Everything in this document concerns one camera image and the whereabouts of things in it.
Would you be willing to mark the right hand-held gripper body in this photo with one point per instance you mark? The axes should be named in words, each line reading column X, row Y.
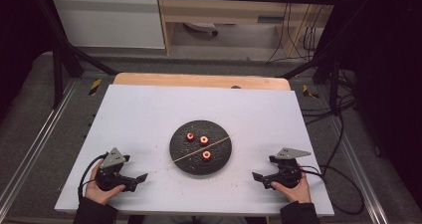
column 287, row 171

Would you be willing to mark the black round plate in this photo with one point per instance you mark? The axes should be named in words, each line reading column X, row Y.
column 185, row 147

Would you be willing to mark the light wooden desk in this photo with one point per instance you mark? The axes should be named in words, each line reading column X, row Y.
column 212, row 13

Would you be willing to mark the aluminium floor rail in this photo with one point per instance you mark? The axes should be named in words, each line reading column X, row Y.
column 36, row 141
column 350, row 151

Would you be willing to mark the white cabinet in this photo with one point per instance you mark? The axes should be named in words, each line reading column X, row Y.
column 109, row 21

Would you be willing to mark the thin bamboo skewer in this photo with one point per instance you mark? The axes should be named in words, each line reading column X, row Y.
column 185, row 157

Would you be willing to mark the white board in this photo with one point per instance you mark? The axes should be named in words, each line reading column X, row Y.
column 149, row 117

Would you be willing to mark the white perforated slipper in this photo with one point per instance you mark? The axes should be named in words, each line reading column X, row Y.
column 199, row 26

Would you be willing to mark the person's right hand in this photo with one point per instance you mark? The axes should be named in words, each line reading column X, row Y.
column 297, row 192

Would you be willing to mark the wooden table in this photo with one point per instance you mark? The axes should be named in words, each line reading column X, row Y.
column 199, row 81

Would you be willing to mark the black curtain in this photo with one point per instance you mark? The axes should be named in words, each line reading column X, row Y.
column 391, row 68
column 16, row 35

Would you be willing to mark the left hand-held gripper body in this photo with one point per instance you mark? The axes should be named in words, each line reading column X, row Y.
column 112, row 159

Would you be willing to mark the black metal stand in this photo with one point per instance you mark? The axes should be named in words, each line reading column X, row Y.
column 58, row 78
column 334, row 84

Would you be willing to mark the person's left hand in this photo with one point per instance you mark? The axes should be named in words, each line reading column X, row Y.
column 99, row 193

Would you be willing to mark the red cored hawthorn slice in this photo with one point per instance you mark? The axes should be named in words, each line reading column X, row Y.
column 204, row 140
column 190, row 136
column 206, row 155

